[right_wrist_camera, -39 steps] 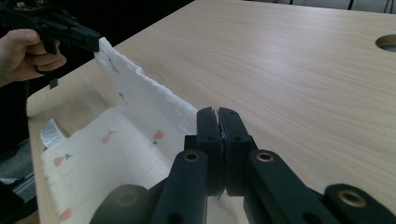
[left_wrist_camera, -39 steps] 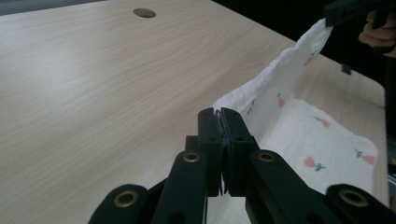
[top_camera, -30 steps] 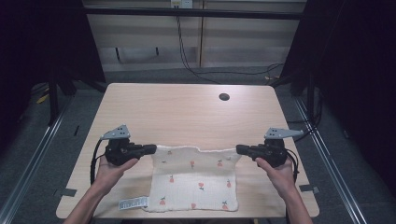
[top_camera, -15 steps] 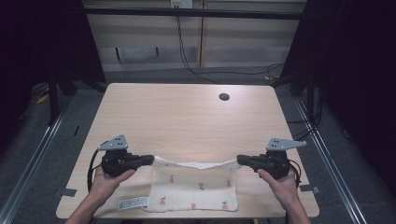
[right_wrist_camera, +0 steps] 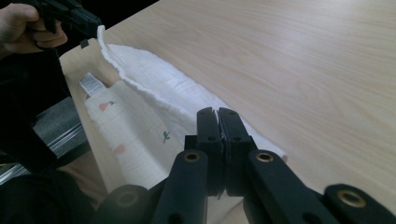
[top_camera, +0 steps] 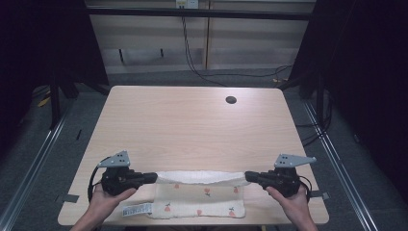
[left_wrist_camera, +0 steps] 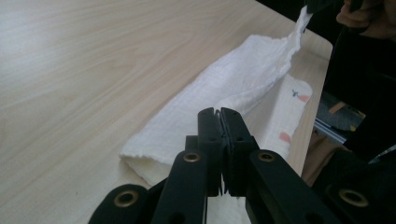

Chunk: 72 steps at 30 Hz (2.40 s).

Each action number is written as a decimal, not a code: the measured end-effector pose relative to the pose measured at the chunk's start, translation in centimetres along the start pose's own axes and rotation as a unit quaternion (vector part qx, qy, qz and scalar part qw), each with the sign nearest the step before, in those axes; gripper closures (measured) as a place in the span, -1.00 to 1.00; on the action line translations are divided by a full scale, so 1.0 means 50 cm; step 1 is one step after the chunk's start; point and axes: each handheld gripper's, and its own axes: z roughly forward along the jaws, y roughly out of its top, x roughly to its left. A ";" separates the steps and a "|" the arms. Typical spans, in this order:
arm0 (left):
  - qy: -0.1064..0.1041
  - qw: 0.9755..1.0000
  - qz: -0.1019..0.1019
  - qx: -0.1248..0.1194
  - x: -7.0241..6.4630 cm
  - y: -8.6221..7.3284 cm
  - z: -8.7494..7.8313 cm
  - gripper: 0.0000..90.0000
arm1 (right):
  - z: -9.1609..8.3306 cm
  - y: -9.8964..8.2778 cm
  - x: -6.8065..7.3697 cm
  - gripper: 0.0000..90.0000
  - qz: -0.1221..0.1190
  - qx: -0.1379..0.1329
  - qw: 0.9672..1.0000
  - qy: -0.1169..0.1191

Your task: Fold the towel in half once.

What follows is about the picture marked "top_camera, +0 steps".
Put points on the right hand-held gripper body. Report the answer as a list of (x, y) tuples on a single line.
[(284, 179)]

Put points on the white wall socket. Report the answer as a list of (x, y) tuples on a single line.
[(187, 4)]

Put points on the grey tape strip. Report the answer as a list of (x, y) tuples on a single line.
[(70, 198), (320, 194)]

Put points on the metal floor rail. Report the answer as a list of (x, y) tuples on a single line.
[(336, 166), (35, 160)]

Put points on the black crossbeam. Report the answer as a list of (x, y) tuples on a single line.
[(198, 13)]

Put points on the cream cloth with white label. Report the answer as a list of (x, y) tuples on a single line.
[(198, 195)]

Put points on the dark curtain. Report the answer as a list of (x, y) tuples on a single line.
[(41, 41), (365, 64)]

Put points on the person's right hand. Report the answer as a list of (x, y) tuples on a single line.
[(293, 205)]

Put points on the person's left hand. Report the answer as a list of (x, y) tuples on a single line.
[(104, 202)]

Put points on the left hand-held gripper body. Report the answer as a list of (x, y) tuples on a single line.
[(118, 181)]

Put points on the black metal stand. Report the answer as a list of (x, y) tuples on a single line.
[(55, 106)]

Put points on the black wall hook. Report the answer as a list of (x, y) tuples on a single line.
[(121, 56), (162, 52)]

